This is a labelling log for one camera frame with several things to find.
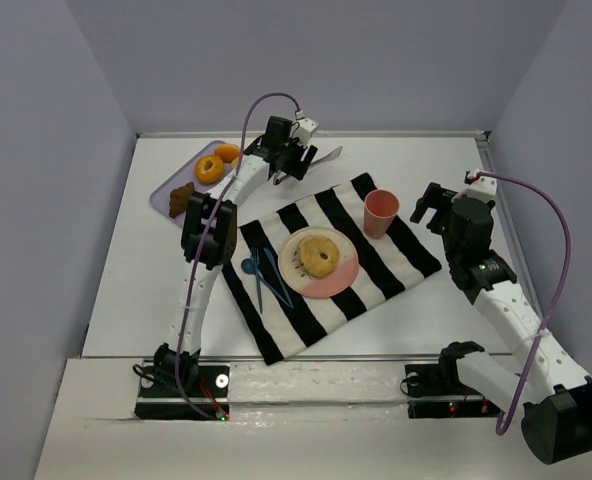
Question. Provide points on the blue plastic knife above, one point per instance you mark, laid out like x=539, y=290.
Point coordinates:
x=273, y=263

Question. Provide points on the black white striped cloth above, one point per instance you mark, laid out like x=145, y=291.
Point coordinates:
x=387, y=267

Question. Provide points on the pink cup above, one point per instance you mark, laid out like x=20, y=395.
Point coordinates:
x=380, y=208

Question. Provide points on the lavender tray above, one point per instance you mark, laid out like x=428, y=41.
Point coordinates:
x=159, y=199

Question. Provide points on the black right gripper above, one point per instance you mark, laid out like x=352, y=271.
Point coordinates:
x=436, y=201

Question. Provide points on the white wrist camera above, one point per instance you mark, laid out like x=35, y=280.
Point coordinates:
x=479, y=186
x=303, y=130

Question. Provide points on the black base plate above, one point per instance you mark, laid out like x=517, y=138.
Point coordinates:
x=446, y=400
x=205, y=400

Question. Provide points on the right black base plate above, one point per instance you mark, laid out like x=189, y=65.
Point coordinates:
x=446, y=400

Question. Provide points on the metal tongs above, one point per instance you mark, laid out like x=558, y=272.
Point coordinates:
x=279, y=177

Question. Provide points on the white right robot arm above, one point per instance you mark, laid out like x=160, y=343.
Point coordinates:
x=552, y=397

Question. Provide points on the brown cookie bread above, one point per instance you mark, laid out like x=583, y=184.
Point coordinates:
x=179, y=199

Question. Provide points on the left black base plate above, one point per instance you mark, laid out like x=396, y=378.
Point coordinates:
x=205, y=400

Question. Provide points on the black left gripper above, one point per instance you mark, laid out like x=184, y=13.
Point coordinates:
x=299, y=160

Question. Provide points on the orange bun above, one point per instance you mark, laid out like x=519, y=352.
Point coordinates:
x=228, y=153

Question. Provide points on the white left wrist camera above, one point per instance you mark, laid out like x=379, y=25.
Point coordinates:
x=303, y=130

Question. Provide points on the cream pink round plate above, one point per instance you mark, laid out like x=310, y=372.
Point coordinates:
x=295, y=277

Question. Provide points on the blue plastic fork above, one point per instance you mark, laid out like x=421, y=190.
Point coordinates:
x=254, y=259

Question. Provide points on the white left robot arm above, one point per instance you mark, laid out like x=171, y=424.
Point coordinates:
x=209, y=235

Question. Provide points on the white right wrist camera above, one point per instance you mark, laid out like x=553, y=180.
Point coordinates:
x=479, y=186

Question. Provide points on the glazed orange donut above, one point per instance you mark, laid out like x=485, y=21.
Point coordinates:
x=209, y=169

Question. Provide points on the blue plastic spoon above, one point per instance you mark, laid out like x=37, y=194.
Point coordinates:
x=249, y=269

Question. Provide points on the plain bagel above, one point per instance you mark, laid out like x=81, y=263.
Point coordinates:
x=318, y=255

